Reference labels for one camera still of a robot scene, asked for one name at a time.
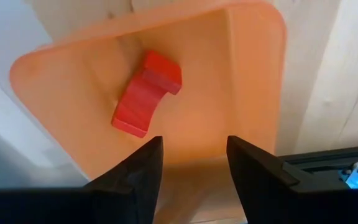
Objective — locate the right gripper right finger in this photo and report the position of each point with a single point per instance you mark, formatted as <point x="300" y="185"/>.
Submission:
<point x="266" y="193"/>

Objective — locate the orange plastic bin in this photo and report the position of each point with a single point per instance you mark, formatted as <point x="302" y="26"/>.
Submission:
<point x="197" y="77"/>

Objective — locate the black aluminium rig frame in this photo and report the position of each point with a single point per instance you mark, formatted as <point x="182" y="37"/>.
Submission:
<point x="322" y="160"/>

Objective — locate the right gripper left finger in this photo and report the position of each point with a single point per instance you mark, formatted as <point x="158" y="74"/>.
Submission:
<point x="129" y="193"/>

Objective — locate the red arch block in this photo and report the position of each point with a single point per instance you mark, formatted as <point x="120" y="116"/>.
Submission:
<point x="141" y="96"/>

